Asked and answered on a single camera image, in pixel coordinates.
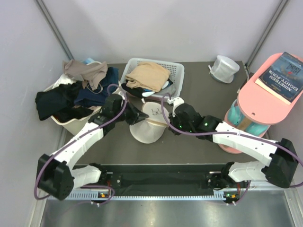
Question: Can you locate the taupe garment on hamper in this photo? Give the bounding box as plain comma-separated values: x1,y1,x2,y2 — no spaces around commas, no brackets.
62,60,108,91

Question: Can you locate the beige folded garment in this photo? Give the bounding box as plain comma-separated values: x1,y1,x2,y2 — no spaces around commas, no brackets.
125,61,170,92

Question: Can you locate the white perforated plastic basket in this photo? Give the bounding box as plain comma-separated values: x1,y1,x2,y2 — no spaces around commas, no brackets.
120,58,185,98

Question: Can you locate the grey garment in basket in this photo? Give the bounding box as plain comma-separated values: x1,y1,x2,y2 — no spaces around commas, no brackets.
153,84,176,97

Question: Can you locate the teal item under table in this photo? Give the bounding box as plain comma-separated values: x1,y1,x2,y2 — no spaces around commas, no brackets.
228,99,269,136

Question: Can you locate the cream laundry hamper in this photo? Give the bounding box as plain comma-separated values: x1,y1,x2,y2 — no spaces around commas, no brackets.
44,61,124,136

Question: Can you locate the black garment pile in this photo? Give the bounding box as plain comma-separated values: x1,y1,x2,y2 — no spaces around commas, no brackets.
35,82,93,123

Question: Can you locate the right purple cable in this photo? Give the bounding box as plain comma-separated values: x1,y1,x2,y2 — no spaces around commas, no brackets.
160,92,303,205

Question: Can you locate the black white sock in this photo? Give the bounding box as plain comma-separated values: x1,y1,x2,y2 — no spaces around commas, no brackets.
121,79,173,98

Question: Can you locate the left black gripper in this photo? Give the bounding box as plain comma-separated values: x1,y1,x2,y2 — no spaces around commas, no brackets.
113,99,148,125

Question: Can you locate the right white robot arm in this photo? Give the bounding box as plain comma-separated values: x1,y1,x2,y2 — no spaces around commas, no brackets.
164,97,303,188

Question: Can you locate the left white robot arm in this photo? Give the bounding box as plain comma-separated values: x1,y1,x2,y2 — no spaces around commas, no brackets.
35,94,149,201

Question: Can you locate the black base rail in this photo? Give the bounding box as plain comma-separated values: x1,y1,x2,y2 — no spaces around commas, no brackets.
80,164,249,197

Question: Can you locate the dark blue paperback book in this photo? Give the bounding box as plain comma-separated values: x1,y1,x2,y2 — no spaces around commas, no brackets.
255,52,303,105

